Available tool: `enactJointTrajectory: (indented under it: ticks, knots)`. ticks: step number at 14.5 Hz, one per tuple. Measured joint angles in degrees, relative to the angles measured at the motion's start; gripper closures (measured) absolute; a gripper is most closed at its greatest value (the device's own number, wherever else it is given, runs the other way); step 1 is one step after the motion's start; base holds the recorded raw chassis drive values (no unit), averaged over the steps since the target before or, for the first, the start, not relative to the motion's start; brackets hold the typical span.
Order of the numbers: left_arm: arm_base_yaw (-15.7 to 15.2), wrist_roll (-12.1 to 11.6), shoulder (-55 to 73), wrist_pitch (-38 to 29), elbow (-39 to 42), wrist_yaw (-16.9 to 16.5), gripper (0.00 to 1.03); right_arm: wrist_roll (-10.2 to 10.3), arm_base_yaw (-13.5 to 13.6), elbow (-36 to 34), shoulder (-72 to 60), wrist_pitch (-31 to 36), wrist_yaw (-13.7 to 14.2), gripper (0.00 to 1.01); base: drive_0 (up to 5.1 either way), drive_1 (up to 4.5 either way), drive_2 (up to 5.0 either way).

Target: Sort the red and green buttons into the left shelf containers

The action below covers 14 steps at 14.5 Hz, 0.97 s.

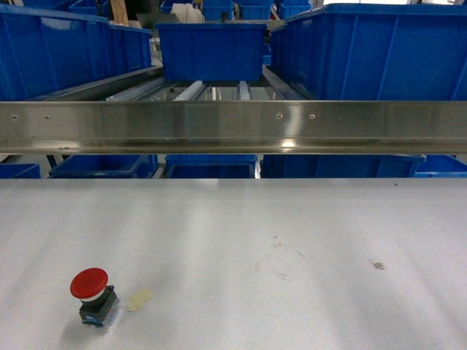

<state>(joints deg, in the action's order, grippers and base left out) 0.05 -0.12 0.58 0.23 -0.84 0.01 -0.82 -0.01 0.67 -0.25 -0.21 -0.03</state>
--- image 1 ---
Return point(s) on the white roller track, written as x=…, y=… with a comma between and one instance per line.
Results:
x=243, y=91

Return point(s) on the blue bin lower centre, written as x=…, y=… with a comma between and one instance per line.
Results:
x=199, y=166

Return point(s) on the large blue bin upper right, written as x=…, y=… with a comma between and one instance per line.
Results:
x=374, y=52

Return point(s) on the blue bin lower far left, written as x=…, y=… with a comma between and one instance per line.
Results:
x=20, y=171

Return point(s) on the stainless steel shelf rail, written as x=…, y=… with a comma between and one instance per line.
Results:
x=268, y=127

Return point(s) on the blue bin upper left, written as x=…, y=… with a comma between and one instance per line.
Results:
x=44, y=51

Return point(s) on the blue bin lower far right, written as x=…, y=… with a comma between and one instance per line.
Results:
x=441, y=166

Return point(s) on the blue bin upper centre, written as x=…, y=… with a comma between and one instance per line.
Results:
x=212, y=52

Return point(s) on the yellow tape scrap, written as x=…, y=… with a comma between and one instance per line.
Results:
x=138, y=300

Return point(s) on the red mushroom push button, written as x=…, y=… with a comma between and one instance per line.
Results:
x=99, y=301

